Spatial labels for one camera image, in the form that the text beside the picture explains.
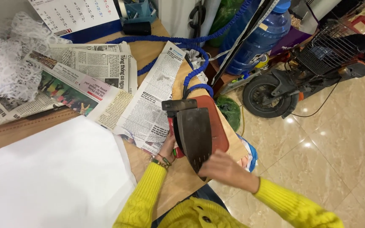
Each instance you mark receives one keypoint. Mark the small green plastic bag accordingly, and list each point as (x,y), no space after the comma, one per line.
(230,109)

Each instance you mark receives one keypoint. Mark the yellow knitted sweater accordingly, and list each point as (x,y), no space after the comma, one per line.
(198,213)

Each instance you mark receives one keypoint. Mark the black electric scooter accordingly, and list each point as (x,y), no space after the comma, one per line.
(296,82)

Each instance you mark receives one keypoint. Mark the blue plastic tray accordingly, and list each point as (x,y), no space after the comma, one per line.
(139,11)

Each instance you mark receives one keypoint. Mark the yellow tape roll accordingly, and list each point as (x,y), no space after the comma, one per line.
(262,61)

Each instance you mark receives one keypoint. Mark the white measuring tape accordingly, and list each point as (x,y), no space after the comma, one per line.
(242,33)

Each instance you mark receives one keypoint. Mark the crumpled white cloth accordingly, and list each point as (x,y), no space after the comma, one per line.
(198,63)

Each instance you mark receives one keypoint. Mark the red iron rest mat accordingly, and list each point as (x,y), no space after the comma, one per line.
(217,126)

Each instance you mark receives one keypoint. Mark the person's left hand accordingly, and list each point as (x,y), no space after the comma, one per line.
(167,147)

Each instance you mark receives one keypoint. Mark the folded newspaper with bold headline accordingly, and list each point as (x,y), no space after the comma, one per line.
(103,63)

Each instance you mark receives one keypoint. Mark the white lace fabric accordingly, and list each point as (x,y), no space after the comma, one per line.
(8,63)

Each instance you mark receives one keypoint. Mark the person's right fingers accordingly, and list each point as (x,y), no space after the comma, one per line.
(212,163)

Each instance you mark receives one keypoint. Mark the black metal bar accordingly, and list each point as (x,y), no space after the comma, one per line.
(249,28)

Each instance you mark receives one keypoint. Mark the large green plastic bag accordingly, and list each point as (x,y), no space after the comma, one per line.
(225,19)

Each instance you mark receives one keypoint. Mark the newspaper with colour photo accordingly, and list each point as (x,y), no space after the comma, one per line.
(55,91)

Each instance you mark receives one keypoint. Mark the white fabric sheet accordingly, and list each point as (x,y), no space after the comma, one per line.
(49,177)

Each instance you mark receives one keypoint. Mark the white and blue calendar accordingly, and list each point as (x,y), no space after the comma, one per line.
(74,15)

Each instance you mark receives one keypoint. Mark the person's right hand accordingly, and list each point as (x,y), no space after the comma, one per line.
(230,171)

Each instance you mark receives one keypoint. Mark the blue and white plastic bag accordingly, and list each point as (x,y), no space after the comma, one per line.
(251,155)

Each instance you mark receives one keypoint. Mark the large blue water bottle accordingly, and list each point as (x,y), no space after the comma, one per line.
(265,34)

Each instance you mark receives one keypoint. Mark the black scissors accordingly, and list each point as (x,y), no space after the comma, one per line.
(198,15)

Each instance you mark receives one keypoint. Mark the purple box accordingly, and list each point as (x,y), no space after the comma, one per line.
(288,41)

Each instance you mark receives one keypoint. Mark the white rolled paper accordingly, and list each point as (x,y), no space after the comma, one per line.
(210,15)

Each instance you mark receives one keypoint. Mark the long wooden ruler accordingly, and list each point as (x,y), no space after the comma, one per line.
(17,125)

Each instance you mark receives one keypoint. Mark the person's left fingers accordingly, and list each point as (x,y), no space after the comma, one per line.
(171,142)

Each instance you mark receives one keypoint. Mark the long narrow newspaper sheet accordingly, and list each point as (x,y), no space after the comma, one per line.
(147,107)

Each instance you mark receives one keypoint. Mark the black cylinder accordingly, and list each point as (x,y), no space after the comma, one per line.
(136,28)

